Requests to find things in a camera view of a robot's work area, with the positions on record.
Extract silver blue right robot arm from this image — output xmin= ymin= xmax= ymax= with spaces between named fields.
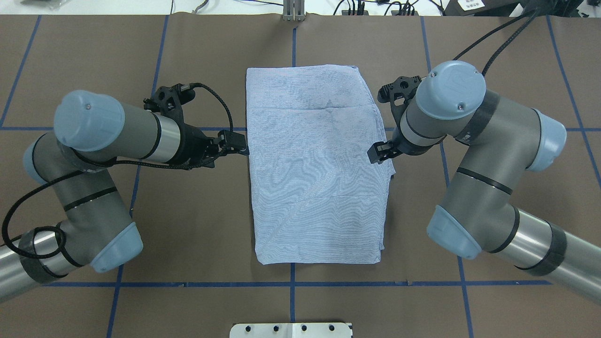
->
xmin=367 ymin=61 xmax=601 ymax=304

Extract light blue striped shirt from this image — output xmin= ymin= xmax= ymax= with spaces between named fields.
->
xmin=246 ymin=64 xmax=395 ymax=265

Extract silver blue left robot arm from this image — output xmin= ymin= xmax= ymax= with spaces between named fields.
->
xmin=1 ymin=83 xmax=249 ymax=302

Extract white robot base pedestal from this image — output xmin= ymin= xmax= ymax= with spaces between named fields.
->
xmin=229 ymin=322 xmax=354 ymax=338

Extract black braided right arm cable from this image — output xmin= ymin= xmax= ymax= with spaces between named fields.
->
xmin=451 ymin=9 xmax=540 ymax=78

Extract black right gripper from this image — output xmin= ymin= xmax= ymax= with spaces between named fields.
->
xmin=367 ymin=76 xmax=423 ymax=163

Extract aluminium frame post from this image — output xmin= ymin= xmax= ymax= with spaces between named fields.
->
xmin=282 ymin=0 xmax=306 ymax=22

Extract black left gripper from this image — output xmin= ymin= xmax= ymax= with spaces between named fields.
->
xmin=144 ymin=83 xmax=249 ymax=170

